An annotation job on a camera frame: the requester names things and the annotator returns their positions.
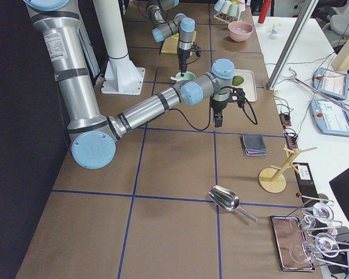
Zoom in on pink bowl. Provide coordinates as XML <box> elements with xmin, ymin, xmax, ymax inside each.
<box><xmin>228</xmin><ymin>21</ymin><xmax>254</xmax><ymax>42</ymax></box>

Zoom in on green cup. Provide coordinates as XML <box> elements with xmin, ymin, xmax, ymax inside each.
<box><xmin>227</xmin><ymin>2</ymin><xmax>238</xmax><ymax>17</ymax></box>

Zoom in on teach pendant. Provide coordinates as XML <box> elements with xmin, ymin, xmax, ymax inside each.
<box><xmin>313</xmin><ymin>67</ymin><xmax>349</xmax><ymax>101</ymax></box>
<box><xmin>310</xmin><ymin>99</ymin><xmax>349</xmax><ymax>137</ymax></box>

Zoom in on wine glass lower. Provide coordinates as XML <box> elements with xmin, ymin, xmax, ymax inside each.
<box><xmin>289</xmin><ymin>233</ymin><xmax>340</xmax><ymax>264</ymax></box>

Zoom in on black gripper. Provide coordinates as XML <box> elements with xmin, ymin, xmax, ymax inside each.
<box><xmin>177</xmin><ymin>40</ymin><xmax>201</xmax><ymax>77</ymax></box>
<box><xmin>211</xmin><ymin>87</ymin><xmax>245</xmax><ymax>128</ymax></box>

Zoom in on white wire cup rack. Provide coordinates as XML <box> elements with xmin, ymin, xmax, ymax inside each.
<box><xmin>213</xmin><ymin>12</ymin><xmax>241</xmax><ymax>24</ymax></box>

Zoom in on teach pendant near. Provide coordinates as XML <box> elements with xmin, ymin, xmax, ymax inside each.
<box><xmin>310</xmin><ymin>99</ymin><xmax>349</xmax><ymax>137</ymax></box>

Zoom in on mint green bowl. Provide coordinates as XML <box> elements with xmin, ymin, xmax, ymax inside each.
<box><xmin>174</xmin><ymin>71</ymin><xmax>196</xmax><ymax>81</ymax></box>

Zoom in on white rabbit tray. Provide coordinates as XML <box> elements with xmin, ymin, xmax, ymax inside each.
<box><xmin>234</xmin><ymin>69</ymin><xmax>258</xmax><ymax>102</ymax></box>

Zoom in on metal glass drying tray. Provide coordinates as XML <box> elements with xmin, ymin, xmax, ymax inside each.
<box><xmin>270</xmin><ymin>215</ymin><xmax>316</xmax><ymax>272</ymax></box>

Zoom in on paper cup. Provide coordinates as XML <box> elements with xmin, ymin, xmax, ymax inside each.
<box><xmin>270</xmin><ymin>23</ymin><xmax>282</xmax><ymax>39</ymax></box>

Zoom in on grey folded cloth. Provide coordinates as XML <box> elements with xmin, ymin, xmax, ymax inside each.
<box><xmin>240</xmin><ymin>134</ymin><xmax>267</xmax><ymax>156</ymax></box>

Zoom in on teach pendant far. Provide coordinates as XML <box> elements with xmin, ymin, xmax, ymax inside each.
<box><xmin>313</xmin><ymin>67</ymin><xmax>349</xmax><ymax>101</ymax></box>

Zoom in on black box with label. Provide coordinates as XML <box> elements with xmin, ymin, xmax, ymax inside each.
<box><xmin>294</xmin><ymin>162</ymin><xmax>318</xmax><ymax>198</ymax></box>

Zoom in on metal scoop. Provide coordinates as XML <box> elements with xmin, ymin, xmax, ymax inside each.
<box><xmin>208</xmin><ymin>185</ymin><xmax>258</xmax><ymax>222</ymax></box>

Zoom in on bamboo cutting board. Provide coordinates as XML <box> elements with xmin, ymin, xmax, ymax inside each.
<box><xmin>161</xmin><ymin>31</ymin><xmax>197</xmax><ymax>55</ymax></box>

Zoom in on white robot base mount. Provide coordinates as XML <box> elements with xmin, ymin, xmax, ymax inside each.
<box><xmin>93</xmin><ymin>0</ymin><xmax>145</xmax><ymax>95</ymax></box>

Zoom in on white cup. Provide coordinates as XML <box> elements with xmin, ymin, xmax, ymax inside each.
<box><xmin>220</xmin><ymin>0</ymin><xmax>232</xmax><ymax>14</ymax></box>

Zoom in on aluminium frame post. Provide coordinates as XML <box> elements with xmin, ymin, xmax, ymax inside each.
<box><xmin>266</xmin><ymin>0</ymin><xmax>318</xmax><ymax>90</ymax></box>

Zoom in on wine glass upper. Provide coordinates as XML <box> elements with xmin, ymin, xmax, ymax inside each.
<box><xmin>289</xmin><ymin>202</ymin><xmax>337</xmax><ymax>232</ymax></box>

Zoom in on black power strip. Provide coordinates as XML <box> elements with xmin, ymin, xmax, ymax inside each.
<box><xmin>279</xmin><ymin>113</ymin><xmax>298</xmax><ymax>149</ymax></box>

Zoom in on clear ice cubes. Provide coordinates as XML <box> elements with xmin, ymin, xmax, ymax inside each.
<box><xmin>230</xmin><ymin>27</ymin><xmax>250</xmax><ymax>35</ymax></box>

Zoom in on light blue cup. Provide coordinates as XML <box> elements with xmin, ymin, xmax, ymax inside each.
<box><xmin>214</xmin><ymin>0</ymin><xmax>225</xmax><ymax>12</ymax></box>

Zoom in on wine glass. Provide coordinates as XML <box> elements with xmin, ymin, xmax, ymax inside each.
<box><xmin>289</xmin><ymin>233</ymin><xmax>340</xmax><ymax>264</ymax></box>
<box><xmin>289</xmin><ymin>202</ymin><xmax>337</xmax><ymax>232</ymax></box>

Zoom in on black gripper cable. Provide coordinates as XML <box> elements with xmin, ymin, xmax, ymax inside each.
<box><xmin>165</xmin><ymin>85</ymin><xmax>258</xmax><ymax>131</ymax></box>
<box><xmin>136</xmin><ymin>0</ymin><xmax>203</xmax><ymax>65</ymax></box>

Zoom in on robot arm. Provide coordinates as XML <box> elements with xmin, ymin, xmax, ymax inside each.
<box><xmin>26</xmin><ymin>1</ymin><xmax>245</xmax><ymax>169</ymax></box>
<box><xmin>145</xmin><ymin>0</ymin><xmax>201</xmax><ymax>77</ymax></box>

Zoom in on green avocado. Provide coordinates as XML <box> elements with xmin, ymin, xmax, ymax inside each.
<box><xmin>232</xmin><ymin>76</ymin><xmax>244</xmax><ymax>87</ymax></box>

